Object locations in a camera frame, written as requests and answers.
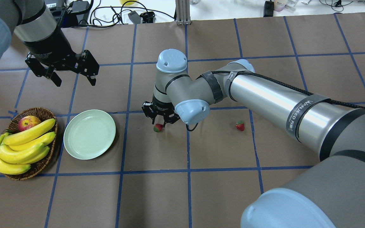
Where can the red apple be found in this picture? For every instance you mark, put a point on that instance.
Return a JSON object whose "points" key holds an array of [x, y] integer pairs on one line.
{"points": [[28, 122]]}

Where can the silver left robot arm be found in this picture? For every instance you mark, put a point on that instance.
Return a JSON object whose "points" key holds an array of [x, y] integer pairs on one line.
{"points": [[49, 50]]}

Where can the woven wicker basket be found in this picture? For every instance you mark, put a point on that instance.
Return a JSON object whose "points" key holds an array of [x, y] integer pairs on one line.
{"points": [[35, 168]]}

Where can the red strawberry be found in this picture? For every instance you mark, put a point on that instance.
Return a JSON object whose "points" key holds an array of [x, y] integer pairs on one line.
{"points": [[240, 125], [157, 127]]}

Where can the aluminium frame post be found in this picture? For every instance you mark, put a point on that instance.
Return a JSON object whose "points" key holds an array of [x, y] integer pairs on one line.
{"points": [[182, 12]]}

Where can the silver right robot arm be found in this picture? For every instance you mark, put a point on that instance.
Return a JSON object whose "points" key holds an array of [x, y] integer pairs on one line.
{"points": [[331, 194]]}

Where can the light green plate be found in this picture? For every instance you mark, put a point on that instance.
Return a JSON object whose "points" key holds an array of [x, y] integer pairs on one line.
{"points": [[89, 134]]}

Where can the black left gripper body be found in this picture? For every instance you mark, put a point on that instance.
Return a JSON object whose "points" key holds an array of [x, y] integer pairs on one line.
{"points": [[50, 47]]}

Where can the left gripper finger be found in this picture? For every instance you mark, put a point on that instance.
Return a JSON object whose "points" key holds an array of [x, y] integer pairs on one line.
{"points": [[92, 79], [56, 79]]}

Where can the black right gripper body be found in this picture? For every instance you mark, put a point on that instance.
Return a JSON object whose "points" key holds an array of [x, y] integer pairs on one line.
{"points": [[161, 103]]}

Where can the yellow banana bunch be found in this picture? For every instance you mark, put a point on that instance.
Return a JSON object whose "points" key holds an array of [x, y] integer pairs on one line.
{"points": [[19, 150]]}

